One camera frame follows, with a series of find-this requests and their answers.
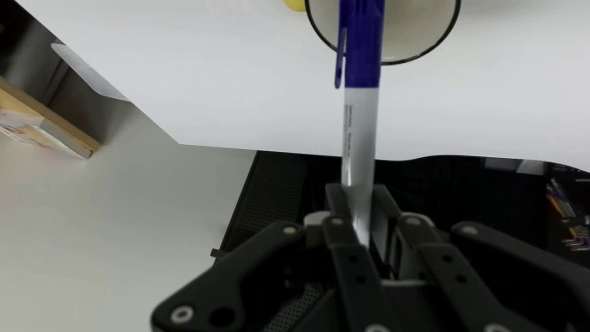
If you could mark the white pen with blue cap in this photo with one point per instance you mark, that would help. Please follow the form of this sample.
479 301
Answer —
359 68

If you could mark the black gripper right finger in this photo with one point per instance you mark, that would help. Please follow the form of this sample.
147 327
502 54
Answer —
480 279

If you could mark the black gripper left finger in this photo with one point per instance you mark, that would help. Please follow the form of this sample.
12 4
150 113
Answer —
289 277

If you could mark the yellow ceramic mug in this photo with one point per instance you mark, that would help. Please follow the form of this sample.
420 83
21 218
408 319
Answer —
412 28

